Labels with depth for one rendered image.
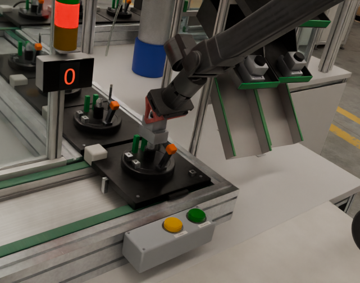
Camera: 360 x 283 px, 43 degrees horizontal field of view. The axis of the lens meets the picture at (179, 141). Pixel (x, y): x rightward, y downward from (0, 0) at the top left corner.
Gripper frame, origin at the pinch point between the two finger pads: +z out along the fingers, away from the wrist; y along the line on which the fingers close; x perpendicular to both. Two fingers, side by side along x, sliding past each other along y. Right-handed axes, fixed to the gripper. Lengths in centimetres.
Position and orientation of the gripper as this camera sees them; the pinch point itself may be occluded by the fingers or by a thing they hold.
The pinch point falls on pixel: (154, 118)
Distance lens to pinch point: 111.7
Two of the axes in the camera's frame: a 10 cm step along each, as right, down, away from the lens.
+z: -4.9, 4.5, 7.4
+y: -7.7, 1.8, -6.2
